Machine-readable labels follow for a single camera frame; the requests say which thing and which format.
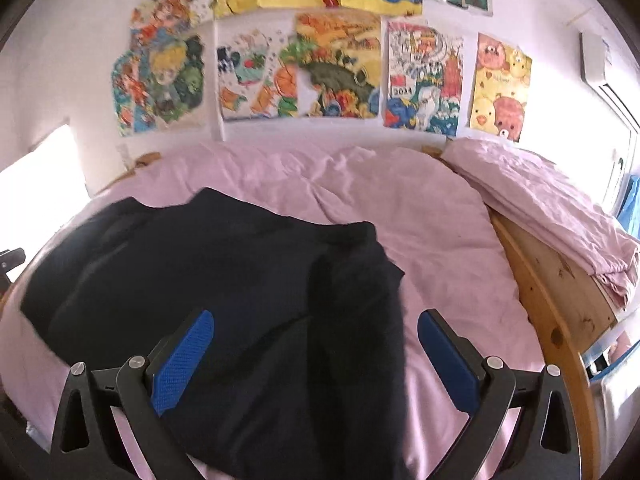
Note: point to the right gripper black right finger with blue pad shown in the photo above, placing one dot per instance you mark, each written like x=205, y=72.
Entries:
x=544, y=442

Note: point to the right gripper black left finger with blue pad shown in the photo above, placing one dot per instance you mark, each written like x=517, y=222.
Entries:
x=86, y=442

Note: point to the black puffer jacket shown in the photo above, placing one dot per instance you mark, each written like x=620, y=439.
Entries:
x=305, y=376

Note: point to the anime girl drawing poster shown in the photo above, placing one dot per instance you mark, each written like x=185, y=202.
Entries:
x=162, y=87

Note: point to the pink bed sheet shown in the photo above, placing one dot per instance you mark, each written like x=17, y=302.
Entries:
x=33, y=376

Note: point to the folded pink blanket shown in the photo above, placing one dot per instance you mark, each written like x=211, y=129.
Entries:
x=528, y=190

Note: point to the orange haired character poster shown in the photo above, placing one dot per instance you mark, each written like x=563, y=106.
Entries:
x=155, y=19

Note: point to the fruit and cups drawing poster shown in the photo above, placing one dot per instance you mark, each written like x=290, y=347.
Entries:
x=257, y=68

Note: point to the white air conditioner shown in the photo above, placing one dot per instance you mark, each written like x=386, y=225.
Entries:
x=609, y=75

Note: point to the pink pigs yellow poster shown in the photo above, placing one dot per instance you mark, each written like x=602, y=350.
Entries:
x=500, y=89

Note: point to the landscape flowers drawing poster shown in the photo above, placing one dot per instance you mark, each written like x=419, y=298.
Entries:
x=339, y=59

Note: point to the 2024 dragon drawing poster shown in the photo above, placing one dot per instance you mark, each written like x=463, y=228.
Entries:
x=424, y=78

